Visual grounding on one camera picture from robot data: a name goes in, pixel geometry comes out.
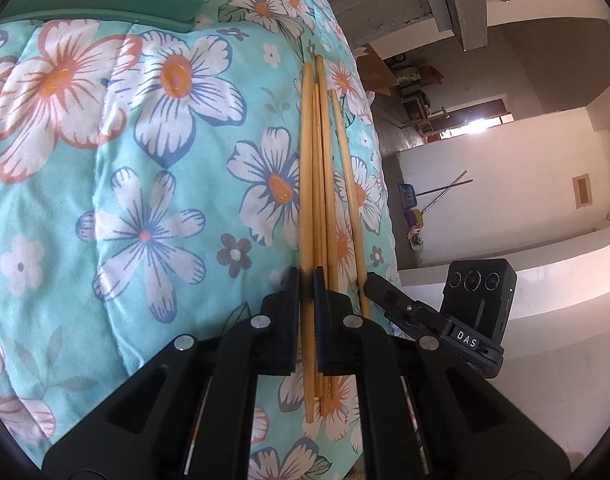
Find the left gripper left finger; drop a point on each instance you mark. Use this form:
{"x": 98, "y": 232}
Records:
{"x": 279, "y": 339}

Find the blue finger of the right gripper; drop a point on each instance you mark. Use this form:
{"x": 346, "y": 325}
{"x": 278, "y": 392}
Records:
{"x": 380, "y": 289}

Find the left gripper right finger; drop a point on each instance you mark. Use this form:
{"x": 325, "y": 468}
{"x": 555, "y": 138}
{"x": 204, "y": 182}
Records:
{"x": 330, "y": 310}

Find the wooden chopstick four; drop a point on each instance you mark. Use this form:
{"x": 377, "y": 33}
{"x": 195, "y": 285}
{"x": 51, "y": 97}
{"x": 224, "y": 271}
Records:
{"x": 352, "y": 202}

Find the wooden chopstick three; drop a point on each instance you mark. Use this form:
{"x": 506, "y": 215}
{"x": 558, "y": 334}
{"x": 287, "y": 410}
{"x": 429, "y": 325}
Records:
{"x": 327, "y": 174}

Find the wooden chopstick one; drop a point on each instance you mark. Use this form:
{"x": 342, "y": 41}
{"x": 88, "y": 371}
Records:
{"x": 306, "y": 244}

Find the broom and dustpan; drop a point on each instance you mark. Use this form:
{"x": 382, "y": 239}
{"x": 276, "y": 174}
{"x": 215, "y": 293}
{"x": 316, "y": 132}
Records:
{"x": 416, "y": 204}

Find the floral quilted cloth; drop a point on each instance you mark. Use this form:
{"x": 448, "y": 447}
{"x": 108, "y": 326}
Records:
{"x": 149, "y": 187}

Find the cardboard box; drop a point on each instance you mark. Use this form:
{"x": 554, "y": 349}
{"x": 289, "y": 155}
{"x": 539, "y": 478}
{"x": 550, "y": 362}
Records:
{"x": 374, "y": 74}

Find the black camera box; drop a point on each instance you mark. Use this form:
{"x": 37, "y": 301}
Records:
{"x": 479, "y": 293}

